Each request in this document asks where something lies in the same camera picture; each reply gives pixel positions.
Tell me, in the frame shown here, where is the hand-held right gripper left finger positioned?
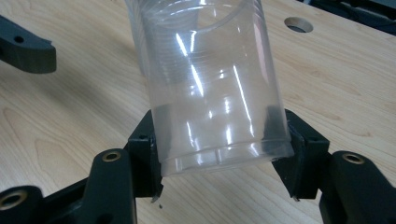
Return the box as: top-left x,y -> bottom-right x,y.
123,108 -> 165,203

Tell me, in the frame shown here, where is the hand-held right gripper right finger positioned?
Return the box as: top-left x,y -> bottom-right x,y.
270,107 -> 332,202

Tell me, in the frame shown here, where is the single clear plastic cup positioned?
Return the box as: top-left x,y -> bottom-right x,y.
125,0 -> 295,177

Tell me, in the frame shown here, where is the stack of clear plastic cups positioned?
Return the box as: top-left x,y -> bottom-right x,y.
124,0 -> 265,85

